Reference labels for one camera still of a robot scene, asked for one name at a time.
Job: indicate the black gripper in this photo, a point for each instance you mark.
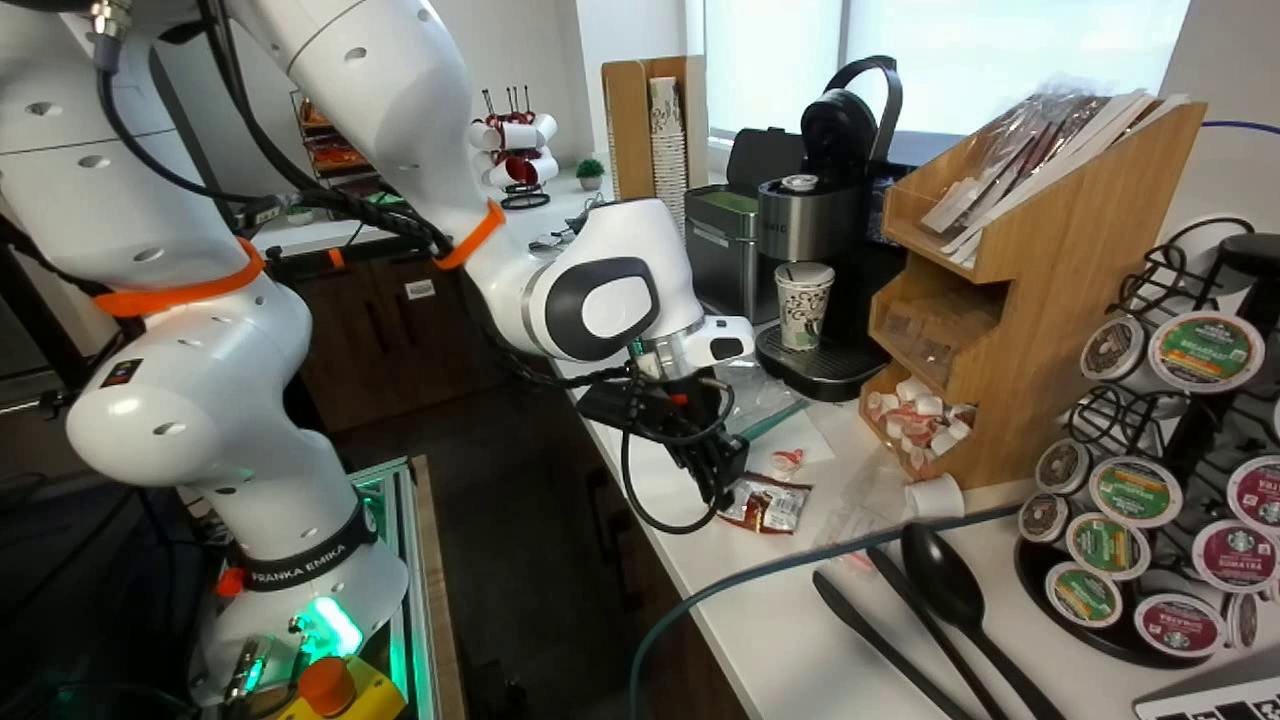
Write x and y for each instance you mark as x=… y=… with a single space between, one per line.
x=661 y=410

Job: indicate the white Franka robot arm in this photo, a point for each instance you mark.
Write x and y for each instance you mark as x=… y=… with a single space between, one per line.
x=201 y=386

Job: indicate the clear zip bag teal seal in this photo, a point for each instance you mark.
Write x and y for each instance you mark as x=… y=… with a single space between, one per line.
x=778 y=417

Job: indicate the patterned paper cup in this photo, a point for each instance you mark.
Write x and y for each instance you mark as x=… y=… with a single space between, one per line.
x=807 y=307

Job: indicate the pile of creamer cups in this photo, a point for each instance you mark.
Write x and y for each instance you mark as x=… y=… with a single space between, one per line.
x=923 y=422

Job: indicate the small white creamer cup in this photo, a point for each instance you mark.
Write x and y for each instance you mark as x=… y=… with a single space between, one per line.
x=934 y=499

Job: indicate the black plastic knife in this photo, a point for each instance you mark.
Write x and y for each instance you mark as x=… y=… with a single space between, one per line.
x=881 y=640

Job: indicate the black plastic spoon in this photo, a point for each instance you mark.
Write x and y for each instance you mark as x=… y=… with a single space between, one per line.
x=943 y=577

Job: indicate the brown lid coffee pod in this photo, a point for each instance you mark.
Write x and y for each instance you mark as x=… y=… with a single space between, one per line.
x=1042 y=516
x=1115 y=349
x=1061 y=464

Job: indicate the stack of white cups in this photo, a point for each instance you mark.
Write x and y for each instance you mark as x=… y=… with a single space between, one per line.
x=667 y=144

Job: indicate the small green round object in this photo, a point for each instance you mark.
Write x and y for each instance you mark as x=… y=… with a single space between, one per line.
x=589 y=168

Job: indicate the wooden condiment organizer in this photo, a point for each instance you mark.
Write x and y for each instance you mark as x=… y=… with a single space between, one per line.
x=1027 y=307

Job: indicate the black silver coffee machine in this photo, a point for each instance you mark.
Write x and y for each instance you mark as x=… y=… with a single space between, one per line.
x=853 y=144

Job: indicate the robot mounting cart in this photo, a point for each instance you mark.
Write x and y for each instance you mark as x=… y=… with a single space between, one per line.
x=392 y=587

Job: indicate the wooden cup dispenser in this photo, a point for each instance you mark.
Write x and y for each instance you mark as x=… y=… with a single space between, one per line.
x=624 y=122

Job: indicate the rack of white red mugs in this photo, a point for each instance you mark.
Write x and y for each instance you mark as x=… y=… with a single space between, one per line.
x=518 y=144

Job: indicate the green lid coffee pod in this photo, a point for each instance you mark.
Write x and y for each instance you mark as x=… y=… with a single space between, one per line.
x=1083 y=592
x=1134 y=495
x=1105 y=544
x=1206 y=349

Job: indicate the stack of flat tea packets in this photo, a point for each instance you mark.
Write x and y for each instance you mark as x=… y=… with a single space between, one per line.
x=1027 y=162

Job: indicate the yellow box orange stop button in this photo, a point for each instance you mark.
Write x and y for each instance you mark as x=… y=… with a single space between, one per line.
x=331 y=684

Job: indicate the magenta lid coffee pod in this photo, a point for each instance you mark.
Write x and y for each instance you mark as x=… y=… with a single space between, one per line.
x=1176 y=624
x=1261 y=495
x=1232 y=553

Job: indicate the white printed box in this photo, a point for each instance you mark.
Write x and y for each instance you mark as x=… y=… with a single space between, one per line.
x=1213 y=694

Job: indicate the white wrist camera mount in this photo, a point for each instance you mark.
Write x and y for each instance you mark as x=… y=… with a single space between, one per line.
x=714 y=347

